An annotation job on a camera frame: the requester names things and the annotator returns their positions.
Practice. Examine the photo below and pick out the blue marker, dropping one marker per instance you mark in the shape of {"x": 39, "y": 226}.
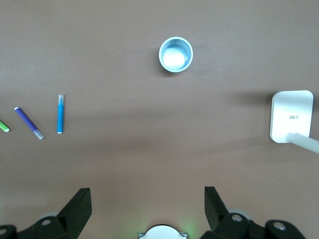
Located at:
{"x": 60, "y": 119}

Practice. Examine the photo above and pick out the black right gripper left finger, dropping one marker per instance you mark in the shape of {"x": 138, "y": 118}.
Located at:
{"x": 67, "y": 219}

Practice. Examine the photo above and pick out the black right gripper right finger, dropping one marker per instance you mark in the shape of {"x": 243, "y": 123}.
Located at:
{"x": 224, "y": 224}

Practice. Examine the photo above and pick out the light blue cup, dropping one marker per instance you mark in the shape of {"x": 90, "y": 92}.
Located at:
{"x": 175, "y": 56}

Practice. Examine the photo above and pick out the green marker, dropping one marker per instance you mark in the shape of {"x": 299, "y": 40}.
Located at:
{"x": 3, "y": 126}

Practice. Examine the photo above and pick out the purple marker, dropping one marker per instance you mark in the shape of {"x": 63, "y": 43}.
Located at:
{"x": 26, "y": 120}

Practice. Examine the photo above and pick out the white lamp base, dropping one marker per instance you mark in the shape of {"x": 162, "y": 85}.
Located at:
{"x": 291, "y": 114}

